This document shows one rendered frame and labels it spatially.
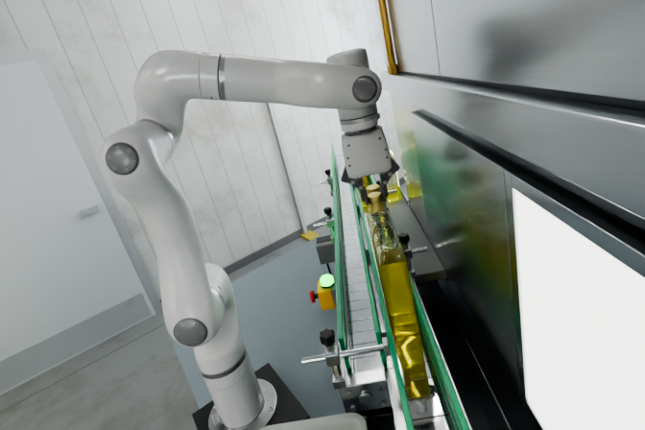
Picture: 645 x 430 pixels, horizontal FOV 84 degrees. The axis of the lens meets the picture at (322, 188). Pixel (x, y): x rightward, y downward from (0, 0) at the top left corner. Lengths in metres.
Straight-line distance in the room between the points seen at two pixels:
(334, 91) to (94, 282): 2.91
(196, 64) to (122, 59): 2.50
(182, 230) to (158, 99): 0.27
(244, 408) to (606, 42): 1.02
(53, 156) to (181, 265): 2.38
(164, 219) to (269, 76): 0.36
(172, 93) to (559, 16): 0.62
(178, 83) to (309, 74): 0.25
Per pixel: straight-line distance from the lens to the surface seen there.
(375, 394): 0.81
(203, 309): 0.85
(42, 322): 3.46
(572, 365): 0.44
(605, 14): 0.33
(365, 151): 0.78
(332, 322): 1.42
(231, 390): 1.04
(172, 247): 0.83
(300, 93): 0.68
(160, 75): 0.75
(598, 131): 0.31
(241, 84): 0.73
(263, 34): 3.59
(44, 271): 3.31
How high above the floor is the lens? 1.64
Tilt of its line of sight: 19 degrees down
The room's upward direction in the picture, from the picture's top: 14 degrees counter-clockwise
